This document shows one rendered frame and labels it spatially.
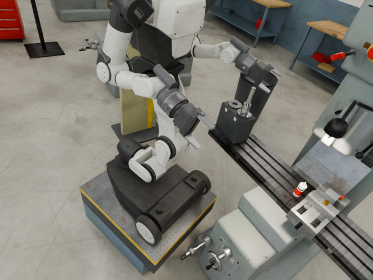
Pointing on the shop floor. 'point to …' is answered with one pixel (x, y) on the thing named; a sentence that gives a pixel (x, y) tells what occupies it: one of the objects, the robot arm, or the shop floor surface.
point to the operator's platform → (106, 212)
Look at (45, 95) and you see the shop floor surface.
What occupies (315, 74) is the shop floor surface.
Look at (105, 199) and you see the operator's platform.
